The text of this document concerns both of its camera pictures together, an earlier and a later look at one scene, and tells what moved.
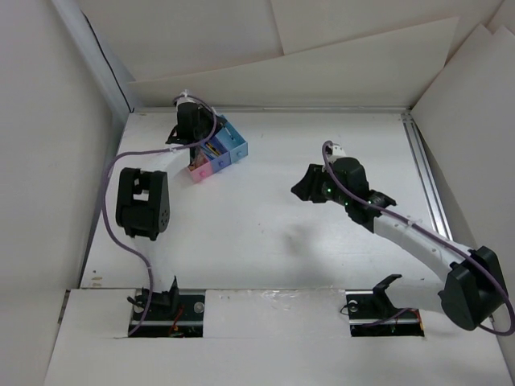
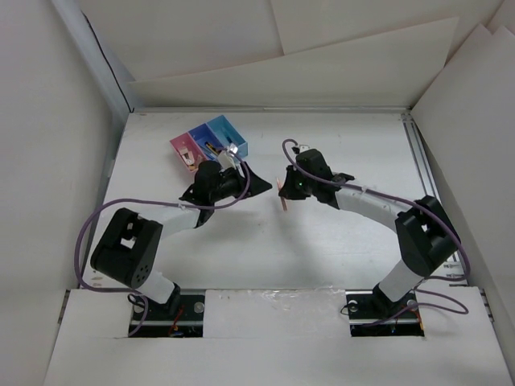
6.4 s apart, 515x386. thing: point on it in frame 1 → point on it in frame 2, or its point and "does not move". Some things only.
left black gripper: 209,116 → 256,186
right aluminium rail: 426,176 does not move
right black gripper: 307,187 → 288,190
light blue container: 233,141 does not move
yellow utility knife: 212,149 does not move
